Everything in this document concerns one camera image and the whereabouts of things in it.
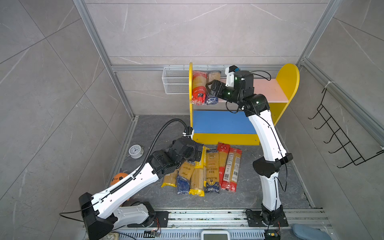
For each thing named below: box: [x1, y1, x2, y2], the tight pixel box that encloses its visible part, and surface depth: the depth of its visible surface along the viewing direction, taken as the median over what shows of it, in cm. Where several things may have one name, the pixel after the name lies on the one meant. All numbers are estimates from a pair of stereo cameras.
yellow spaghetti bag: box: [161, 169, 178, 188], surface depth 85 cm
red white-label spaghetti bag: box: [221, 147, 243, 193], surface depth 90 cm
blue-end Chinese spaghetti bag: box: [205, 149, 221, 194], surface depth 87 cm
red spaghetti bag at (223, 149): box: [217, 142, 231, 188], surface depth 95 cm
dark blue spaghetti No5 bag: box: [176, 175, 190, 195], surface depth 81 cm
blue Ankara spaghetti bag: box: [177, 160, 195, 188], surface depth 83 cm
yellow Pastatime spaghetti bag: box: [189, 146, 211, 197], surface depth 83 cm
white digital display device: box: [201, 230, 231, 240], surface depth 68 cm
